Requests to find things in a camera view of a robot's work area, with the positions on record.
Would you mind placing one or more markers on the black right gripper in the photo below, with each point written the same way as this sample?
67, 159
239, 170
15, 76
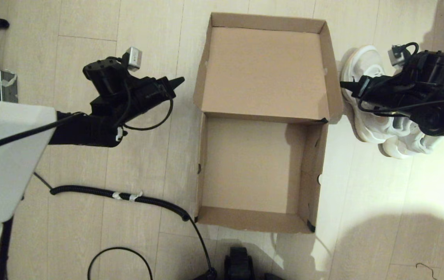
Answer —
420, 85

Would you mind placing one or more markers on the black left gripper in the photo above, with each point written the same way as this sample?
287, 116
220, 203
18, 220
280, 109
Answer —
136, 95

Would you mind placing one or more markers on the white lace-up sneaker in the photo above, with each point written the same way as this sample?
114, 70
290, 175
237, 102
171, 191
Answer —
401, 149
365, 64

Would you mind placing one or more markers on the brown cardboard shoe box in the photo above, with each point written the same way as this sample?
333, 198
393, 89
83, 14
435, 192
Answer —
253, 167

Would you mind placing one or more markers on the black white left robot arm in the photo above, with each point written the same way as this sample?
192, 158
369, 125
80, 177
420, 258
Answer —
4, 155

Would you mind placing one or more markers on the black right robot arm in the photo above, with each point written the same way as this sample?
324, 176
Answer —
443, 118

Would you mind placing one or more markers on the black robot torso base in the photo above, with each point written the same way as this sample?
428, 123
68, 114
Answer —
239, 264

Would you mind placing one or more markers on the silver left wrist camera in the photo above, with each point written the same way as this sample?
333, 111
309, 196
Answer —
133, 58

